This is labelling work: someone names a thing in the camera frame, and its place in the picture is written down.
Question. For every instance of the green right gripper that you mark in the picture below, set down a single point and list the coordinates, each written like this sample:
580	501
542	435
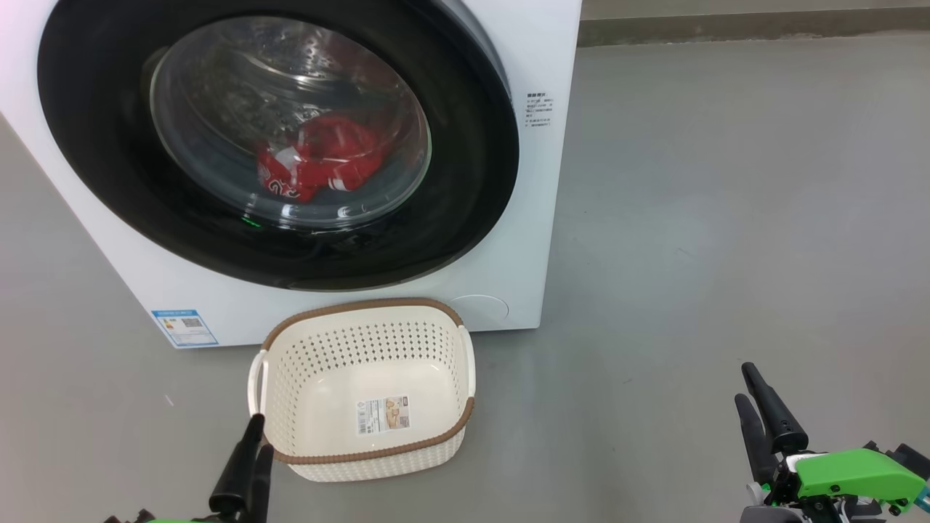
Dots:
850	472

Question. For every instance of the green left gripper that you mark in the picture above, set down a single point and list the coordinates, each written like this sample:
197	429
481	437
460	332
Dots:
145	519

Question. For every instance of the red and white garment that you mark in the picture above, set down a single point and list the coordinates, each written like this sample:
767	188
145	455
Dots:
327	156

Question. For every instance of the glass washing machine door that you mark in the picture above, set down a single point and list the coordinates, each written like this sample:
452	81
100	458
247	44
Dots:
465	181

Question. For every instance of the printed product label sticker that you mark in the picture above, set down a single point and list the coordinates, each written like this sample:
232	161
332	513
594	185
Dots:
383	415

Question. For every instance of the cream basket with brown rim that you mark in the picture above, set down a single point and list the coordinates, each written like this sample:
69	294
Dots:
378	356

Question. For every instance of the white front-load washing machine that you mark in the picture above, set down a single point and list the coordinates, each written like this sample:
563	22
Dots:
508	218

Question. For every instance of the blue energy label sticker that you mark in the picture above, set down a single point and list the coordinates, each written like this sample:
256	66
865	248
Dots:
185	328

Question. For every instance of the small printed text label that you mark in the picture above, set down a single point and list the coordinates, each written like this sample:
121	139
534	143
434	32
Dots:
539	110

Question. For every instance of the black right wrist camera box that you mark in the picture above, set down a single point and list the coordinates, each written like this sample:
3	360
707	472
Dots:
912	457

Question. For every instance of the teal right camera connector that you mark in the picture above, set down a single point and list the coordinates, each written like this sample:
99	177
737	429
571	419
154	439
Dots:
924	500

